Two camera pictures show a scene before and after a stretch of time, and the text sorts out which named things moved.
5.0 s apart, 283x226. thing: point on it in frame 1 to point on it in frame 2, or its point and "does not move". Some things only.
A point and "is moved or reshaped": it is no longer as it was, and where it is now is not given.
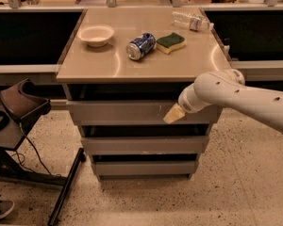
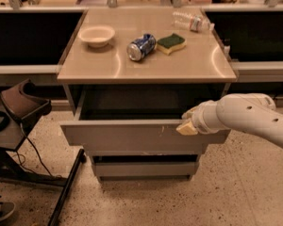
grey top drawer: [133, 112] is moved or reshaped
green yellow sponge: [170, 42] does not move
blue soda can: [139, 47] does not move
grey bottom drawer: [145, 168] does not move
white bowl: [95, 35] does not move
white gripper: [186, 105] to [199, 119]
